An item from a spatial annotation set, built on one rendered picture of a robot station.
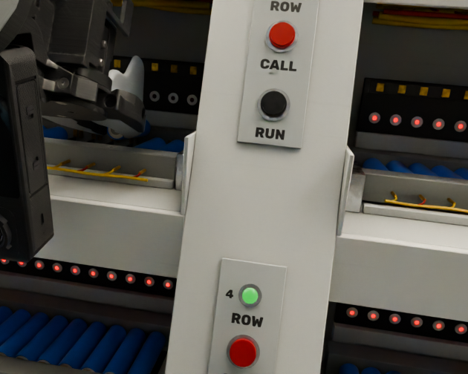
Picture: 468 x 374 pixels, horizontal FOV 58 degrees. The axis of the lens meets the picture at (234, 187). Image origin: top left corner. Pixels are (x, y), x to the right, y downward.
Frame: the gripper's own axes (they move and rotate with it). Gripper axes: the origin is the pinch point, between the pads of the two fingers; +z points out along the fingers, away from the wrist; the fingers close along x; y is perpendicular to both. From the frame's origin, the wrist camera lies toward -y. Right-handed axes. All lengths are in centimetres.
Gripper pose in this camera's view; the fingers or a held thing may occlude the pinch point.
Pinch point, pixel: (117, 132)
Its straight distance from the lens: 37.8
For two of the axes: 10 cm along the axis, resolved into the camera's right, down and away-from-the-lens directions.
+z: 1.1, 0.8, 9.9
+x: -9.9, -1.2, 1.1
